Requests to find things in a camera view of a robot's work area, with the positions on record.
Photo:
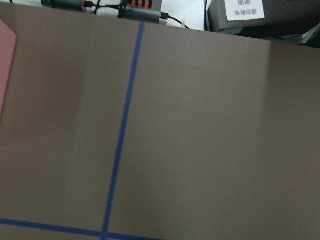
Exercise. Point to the dark box with label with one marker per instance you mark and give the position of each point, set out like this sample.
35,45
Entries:
263,18

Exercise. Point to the grey usb hub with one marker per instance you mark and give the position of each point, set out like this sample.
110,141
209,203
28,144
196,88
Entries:
141,10

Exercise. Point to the pink plastic box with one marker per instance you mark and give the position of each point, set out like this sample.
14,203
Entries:
8,42

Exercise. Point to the brown paper table mat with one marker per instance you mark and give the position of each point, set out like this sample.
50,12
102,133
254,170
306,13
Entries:
122,130

